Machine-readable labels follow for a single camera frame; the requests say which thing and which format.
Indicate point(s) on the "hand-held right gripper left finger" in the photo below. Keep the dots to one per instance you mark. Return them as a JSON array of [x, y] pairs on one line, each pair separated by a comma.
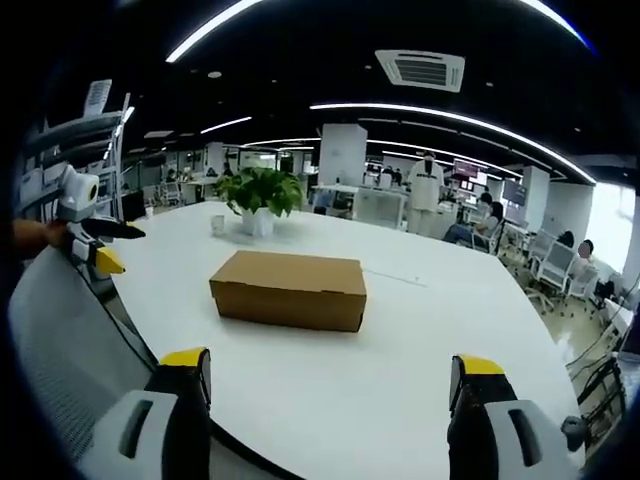
[[150, 425]]

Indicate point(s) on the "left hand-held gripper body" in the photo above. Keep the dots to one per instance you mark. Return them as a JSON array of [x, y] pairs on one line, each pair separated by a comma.
[[76, 197]]

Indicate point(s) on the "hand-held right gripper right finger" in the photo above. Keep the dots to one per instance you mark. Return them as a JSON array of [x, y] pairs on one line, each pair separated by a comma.
[[500, 425]]

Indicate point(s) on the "brown cardboard shoe box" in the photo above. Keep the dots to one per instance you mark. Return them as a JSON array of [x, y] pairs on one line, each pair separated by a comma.
[[290, 287]]

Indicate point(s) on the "person's left hand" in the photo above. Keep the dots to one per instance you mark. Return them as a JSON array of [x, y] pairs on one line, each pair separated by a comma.
[[37, 235]]

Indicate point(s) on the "grey metal storage shelf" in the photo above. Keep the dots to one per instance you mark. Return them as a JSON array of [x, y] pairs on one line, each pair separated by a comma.
[[75, 150]]

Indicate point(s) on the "grey mesh office chair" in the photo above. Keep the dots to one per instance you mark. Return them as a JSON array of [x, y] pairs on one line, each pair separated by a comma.
[[70, 350]]

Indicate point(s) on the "green potted plant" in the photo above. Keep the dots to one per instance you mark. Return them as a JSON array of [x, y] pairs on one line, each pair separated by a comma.
[[262, 197]]

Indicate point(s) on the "white office chair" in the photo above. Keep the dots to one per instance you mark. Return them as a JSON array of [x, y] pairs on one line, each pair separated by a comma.
[[552, 270], [492, 237]]

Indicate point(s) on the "white cabinet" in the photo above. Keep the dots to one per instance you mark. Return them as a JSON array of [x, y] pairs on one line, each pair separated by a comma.
[[377, 207]]

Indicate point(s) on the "ceiling air conditioner vent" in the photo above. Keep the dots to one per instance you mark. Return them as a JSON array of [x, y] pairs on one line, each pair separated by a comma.
[[421, 70]]

